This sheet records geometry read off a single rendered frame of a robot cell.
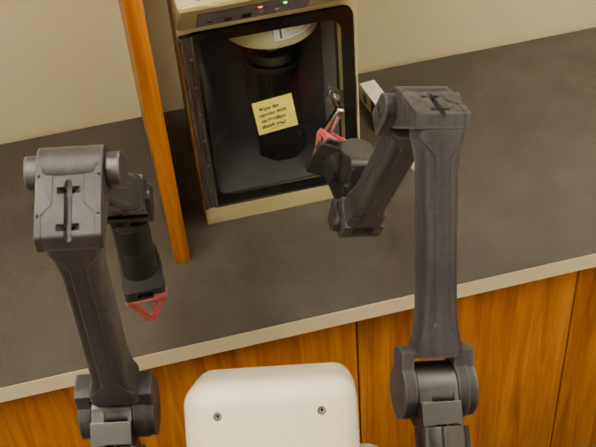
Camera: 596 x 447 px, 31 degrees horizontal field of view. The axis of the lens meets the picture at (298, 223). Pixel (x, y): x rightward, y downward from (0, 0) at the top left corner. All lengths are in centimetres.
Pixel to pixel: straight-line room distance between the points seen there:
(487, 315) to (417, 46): 72
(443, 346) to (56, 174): 55
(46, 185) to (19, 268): 95
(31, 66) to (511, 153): 104
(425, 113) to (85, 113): 123
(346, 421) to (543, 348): 107
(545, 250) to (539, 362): 33
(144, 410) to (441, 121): 54
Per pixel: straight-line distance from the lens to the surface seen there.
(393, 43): 256
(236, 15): 183
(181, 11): 174
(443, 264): 143
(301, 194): 217
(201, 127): 200
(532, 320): 224
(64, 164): 125
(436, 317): 144
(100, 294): 129
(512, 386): 238
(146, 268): 172
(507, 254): 209
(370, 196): 169
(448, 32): 259
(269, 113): 201
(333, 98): 201
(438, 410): 144
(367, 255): 208
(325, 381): 130
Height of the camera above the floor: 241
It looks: 43 degrees down
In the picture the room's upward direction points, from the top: 5 degrees counter-clockwise
